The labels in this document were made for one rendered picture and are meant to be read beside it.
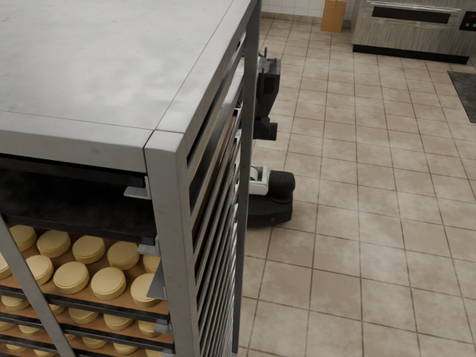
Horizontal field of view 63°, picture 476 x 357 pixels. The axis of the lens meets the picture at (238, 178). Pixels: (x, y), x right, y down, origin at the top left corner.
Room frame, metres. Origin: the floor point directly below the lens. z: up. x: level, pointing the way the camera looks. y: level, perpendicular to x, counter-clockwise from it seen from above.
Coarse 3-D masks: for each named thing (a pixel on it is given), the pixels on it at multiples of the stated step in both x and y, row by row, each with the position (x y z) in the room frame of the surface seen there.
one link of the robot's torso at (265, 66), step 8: (264, 56) 2.15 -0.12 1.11; (240, 64) 2.01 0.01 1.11; (264, 64) 2.02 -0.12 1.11; (272, 64) 2.03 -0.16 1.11; (280, 64) 2.04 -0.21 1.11; (240, 72) 1.92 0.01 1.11; (264, 72) 1.93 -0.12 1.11; (272, 72) 1.94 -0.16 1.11; (256, 80) 1.90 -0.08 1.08; (264, 80) 2.12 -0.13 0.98; (272, 80) 1.92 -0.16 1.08; (256, 88) 1.89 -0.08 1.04; (264, 88) 1.92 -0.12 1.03; (272, 88) 1.92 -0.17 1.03; (256, 96) 1.90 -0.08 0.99; (264, 96) 1.92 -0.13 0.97; (272, 96) 1.92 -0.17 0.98; (256, 104) 1.92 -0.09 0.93; (264, 104) 1.92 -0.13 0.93; (272, 104) 1.92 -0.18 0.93; (256, 112) 1.93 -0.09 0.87; (264, 112) 1.92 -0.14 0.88
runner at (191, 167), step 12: (240, 48) 0.81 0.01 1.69; (228, 72) 0.69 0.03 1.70; (228, 84) 0.68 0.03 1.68; (216, 108) 0.57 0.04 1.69; (204, 132) 0.48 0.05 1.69; (204, 144) 0.48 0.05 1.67; (192, 156) 0.42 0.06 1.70; (192, 168) 0.41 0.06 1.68; (156, 240) 0.27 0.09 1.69; (144, 252) 0.27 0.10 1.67; (156, 252) 0.28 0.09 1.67
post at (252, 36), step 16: (256, 16) 0.87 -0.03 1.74; (256, 32) 0.87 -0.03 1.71; (256, 48) 0.87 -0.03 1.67; (256, 64) 0.88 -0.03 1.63; (240, 160) 0.88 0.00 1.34; (240, 176) 0.87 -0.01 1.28; (240, 192) 0.87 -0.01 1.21; (240, 208) 0.87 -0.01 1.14; (240, 224) 0.87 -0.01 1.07; (240, 240) 0.87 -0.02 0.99; (240, 256) 0.87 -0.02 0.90; (240, 272) 0.87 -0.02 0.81; (240, 288) 0.87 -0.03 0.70; (240, 304) 0.87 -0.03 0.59
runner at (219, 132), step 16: (240, 80) 0.84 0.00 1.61; (224, 112) 0.74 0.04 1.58; (224, 128) 0.64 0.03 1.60; (208, 144) 0.61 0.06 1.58; (208, 160) 0.56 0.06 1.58; (208, 176) 0.50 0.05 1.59; (192, 192) 0.47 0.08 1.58; (192, 208) 0.41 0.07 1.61; (192, 224) 0.40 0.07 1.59; (160, 272) 0.31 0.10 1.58; (160, 288) 0.29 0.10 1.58
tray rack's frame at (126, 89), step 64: (0, 0) 0.66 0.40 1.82; (64, 0) 0.67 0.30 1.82; (128, 0) 0.69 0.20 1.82; (192, 0) 0.70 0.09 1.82; (256, 0) 0.80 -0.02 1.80; (0, 64) 0.42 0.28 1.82; (64, 64) 0.43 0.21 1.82; (128, 64) 0.44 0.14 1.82; (192, 64) 0.45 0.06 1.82; (0, 128) 0.29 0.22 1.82; (64, 128) 0.30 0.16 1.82; (128, 128) 0.30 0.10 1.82; (192, 128) 0.32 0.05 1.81; (192, 256) 0.29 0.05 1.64; (192, 320) 0.27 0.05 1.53
